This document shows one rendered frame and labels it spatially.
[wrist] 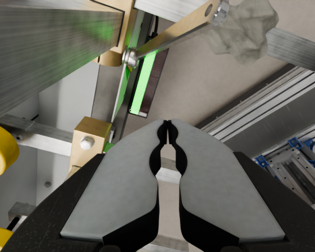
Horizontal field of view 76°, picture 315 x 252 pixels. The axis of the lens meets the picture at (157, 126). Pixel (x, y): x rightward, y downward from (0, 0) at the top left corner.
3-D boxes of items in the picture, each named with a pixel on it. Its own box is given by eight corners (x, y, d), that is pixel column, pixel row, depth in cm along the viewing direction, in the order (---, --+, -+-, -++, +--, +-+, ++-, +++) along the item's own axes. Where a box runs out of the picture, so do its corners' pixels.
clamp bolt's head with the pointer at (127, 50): (141, 67, 40) (141, 47, 25) (137, 79, 40) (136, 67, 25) (131, 63, 39) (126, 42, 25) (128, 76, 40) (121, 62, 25)
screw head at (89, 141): (95, 138, 32) (93, 142, 31) (93, 148, 33) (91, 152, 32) (82, 134, 31) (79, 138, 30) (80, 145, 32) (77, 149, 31)
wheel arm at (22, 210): (188, 237, 54) (189, 254, 50) (183, 244, 55) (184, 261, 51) (18, 198, 49) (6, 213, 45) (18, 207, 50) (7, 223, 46)
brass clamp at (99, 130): (115, 124, 36) (108, 139, 32) (102, 177, 42) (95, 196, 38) (81, 114, 35) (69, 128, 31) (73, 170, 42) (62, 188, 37)
